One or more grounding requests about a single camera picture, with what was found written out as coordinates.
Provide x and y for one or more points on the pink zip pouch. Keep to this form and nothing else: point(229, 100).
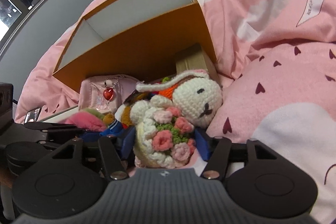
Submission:
point(91, 90)

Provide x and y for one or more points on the smartphone with photo case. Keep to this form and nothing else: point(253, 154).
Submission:
point(32, 115)

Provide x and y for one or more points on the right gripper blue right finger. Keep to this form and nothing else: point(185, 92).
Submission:
point(204, 144)

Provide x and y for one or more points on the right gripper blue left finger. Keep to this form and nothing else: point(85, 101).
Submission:
point(125, 142)

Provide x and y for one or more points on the white crochet bunny doll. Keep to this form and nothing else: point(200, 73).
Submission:
point(165, 128)

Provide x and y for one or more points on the red heart keychain charm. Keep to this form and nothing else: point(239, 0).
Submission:
point(109, 90)

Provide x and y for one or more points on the pink fluffy plush toy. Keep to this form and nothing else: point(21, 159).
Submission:
point(87, 119)

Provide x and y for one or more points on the pink printed bed duvet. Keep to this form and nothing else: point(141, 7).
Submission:
point(276, 62)

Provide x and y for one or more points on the orange cardboard storage box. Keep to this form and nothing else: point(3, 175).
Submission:
point(138, 38)

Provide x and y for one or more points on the orange crochet carrot toy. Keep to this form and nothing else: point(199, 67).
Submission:
point(167, 92)

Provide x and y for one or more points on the small brown cardboard box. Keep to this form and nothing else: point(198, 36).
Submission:
point(193, 58)

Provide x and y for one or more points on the bear plush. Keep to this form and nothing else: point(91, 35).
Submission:
point(121, 123)

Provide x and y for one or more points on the dark grey box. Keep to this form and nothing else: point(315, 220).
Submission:
point(61, 116)

